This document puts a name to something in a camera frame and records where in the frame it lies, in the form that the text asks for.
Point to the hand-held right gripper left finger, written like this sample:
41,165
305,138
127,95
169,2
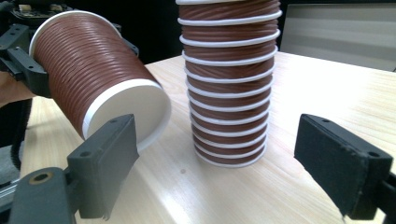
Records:
102,168

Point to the stack of brown cups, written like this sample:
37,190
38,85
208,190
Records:
229,90

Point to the ribbed brown paper cup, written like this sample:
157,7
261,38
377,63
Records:
81,62

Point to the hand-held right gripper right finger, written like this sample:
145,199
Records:
339,165

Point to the white cabinet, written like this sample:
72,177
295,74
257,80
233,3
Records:
339,34

